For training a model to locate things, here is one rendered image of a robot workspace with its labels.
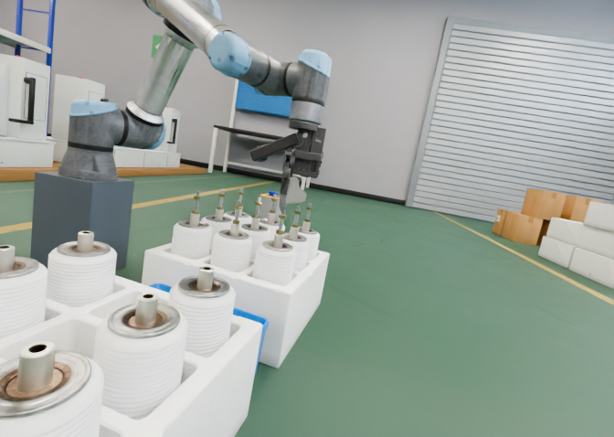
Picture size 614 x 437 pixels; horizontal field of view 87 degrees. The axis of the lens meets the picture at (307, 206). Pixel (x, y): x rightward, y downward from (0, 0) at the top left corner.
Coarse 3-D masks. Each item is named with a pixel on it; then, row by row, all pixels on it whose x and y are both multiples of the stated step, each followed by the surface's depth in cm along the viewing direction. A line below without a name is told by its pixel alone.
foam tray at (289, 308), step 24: (144, 264) 79; (168, 264) 77; (192, 264) 76; (312, 264) 91; (240, 288) 72; (264, 288) 71; (288, 288) 72; (312, 288) 91; (264, 312) 71; (288, 312) 70; (312, 312) 99; (264, 336) 72; (288, 336) 74; (264, 360) 72
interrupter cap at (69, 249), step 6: (60, 246) 53; (66, 246) 54; (72, 246) 55; (96, 246) 57; (102, 246) 57; (108, 246) 57; (60, 252) 51; (66, 252) 51; (72, 252) 52; (78, 252) 52; (84, 252) 53; (90, 252) 53; (96, 252) 54; (102, 252) 54; (108, 252) 55
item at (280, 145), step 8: (288, 136) 72; (296, 136) 72; (272, 144) 72; (280, 144) 72; (288, 144) 72; (256, 152) 72; (264, 152) 72; (272, 152) 72; (280, 152) 75; (256, 160) 73; (264, 160) 74
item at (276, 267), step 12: (264, 252) 73; (276, 252) 73; (288, 252) 74; (264, 264) 74; (276, 264) 73; (288, 264) 75; (252, 276) 78; (264, 276) 74; (276, 276) 74; (288, 276) 76
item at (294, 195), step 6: (294, 180) 73; (294, 186) 73; (288, 192) 73; (294, 192) 73; (300, 192) 73; (282, 198) 73; (288, 198) 73; (294, 198) 73; (300, 198) 73; (282, 204) 73; (282, 210) 74
